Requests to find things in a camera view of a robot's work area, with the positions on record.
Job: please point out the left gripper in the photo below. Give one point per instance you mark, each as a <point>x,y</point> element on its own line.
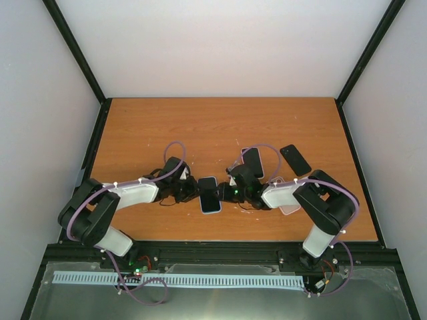
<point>193,191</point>

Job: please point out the pink phone case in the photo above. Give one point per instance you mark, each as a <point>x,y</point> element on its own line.
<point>287,209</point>

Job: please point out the black aluminium frame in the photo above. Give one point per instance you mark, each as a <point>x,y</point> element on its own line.
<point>373,253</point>

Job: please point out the light blue phone case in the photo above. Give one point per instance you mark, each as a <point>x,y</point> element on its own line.
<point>213,212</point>

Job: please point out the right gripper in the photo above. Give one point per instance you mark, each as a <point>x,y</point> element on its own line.
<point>223,194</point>

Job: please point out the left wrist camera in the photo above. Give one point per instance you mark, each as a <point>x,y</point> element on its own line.
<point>185,174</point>

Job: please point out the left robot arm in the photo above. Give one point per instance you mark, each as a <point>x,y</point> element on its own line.
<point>87,216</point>

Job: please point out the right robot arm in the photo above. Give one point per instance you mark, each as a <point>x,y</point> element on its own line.
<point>329,205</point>

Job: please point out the white phone case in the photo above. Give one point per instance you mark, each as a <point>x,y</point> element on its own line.
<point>262,163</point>

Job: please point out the light blue cable duct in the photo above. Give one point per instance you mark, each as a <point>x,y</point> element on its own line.
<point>198,281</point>

